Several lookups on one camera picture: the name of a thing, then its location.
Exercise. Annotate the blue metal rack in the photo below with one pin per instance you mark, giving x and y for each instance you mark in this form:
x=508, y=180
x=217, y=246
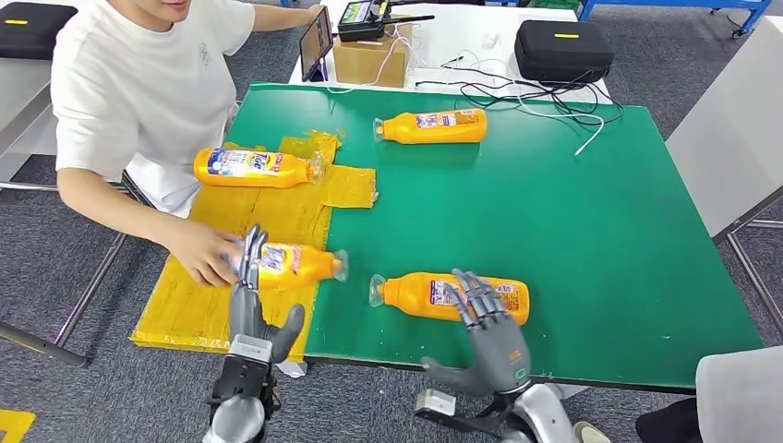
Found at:
x=584, y=7

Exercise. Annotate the white table leg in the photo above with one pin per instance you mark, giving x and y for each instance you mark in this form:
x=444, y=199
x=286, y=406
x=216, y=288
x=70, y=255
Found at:
x=569, y=391
x=293, y=368

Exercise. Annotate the black tablet on stand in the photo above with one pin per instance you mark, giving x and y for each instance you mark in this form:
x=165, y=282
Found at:
x=315, y=43

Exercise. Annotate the white table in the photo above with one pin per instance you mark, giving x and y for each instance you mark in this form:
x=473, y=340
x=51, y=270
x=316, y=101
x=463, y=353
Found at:
x=465, y=30

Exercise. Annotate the green plastic crate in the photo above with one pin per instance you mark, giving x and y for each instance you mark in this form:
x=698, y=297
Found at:
x=553, y=3

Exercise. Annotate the person's right hand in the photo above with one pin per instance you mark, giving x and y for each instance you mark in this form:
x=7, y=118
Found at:
x=205, y=254

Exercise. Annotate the small white adapter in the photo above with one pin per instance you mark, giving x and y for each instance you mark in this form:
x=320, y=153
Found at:
x=489, y=39

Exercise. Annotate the yellow floor sticker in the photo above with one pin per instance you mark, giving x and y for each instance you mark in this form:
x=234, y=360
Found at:
x=15, y=428

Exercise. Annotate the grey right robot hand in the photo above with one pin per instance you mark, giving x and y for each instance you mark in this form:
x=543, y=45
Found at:
x=498, y=354

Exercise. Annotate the person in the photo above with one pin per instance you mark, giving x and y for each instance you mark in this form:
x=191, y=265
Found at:
x=134, y=79
x=740, y=397

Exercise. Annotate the black case with yellow label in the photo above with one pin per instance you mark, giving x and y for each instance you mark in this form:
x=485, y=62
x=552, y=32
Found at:
x=563, y=55
x=33, y=30

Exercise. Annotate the grey metal table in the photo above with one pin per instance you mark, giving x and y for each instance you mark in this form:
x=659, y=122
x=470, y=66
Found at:
x=18, y=92

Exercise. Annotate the yellow taped plastic sheet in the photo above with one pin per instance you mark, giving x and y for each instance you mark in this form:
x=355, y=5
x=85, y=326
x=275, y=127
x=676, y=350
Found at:
x=281, y=208

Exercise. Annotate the brown cardboard box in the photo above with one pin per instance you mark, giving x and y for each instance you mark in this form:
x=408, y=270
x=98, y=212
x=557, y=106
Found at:
x=367, y=61

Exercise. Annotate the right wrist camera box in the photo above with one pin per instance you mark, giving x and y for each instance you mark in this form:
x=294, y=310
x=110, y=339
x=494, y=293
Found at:
x=434, y=403

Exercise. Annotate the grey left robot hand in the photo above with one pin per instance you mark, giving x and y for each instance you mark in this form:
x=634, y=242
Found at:
x=248, y=312

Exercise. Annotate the person's left hand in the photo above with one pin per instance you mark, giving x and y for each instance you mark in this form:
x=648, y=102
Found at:
x=314, y=10

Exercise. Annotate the orange Tide detergent bottle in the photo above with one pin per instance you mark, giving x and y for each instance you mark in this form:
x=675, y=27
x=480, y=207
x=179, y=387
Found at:
x=306, y=266
x=257, y=168
x=397, y=129
x=410, y=296

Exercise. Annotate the black remote controller with antenna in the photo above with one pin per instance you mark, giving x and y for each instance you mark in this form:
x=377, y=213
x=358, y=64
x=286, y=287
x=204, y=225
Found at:
x=361, y=15

